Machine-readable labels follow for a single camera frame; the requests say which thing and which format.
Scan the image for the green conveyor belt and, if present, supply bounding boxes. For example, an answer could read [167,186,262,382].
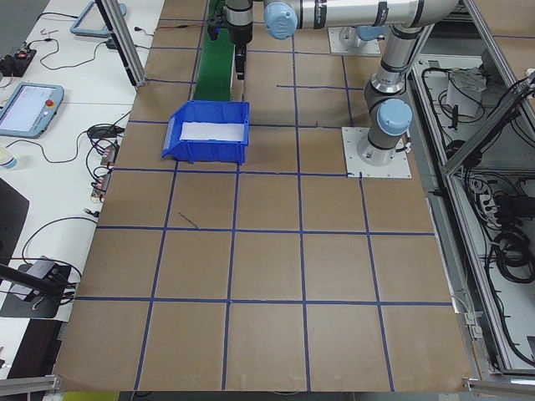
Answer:
[193,0,237,103]

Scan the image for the white foam liner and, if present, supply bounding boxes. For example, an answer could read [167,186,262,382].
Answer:
[179,121,246,143]

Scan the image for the blue plastic bin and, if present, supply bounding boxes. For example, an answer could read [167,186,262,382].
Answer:
[160,99,252,165]

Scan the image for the blue grey teach pendant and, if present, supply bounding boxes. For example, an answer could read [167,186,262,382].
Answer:
[0,81,65,139]
[69,0,129,40]

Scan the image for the small circuit board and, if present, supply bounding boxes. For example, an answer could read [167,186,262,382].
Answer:
[90,171,113,201]
[98,140,120,167]

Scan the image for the white side desk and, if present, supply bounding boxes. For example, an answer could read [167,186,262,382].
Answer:
[0,0,166,373]

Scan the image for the white paper cup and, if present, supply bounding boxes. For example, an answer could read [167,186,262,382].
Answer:
[0,145,18,171]

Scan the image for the black flat panel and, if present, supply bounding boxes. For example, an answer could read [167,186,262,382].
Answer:
[0,177,31,262]

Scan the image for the black stand base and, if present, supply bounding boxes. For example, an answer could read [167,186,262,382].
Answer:
[0,255,79,321]

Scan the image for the red and black conveyor wires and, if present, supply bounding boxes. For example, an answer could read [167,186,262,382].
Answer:
[155,21,208,33]

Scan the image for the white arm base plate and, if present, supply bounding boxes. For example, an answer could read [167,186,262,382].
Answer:
[341,126,414,180]
[327,26,385,57]

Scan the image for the aluminium post beside white desk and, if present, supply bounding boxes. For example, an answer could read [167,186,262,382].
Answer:
[94,0,148,88]

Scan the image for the white box in frame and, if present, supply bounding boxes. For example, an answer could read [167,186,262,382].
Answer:
[446,69,487,119]

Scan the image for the V-shaped metal bar frame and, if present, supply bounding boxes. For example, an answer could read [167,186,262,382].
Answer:
[407,0,535,379]

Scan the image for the black coiled cable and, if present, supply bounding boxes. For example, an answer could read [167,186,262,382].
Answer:
[487,231,535,287]

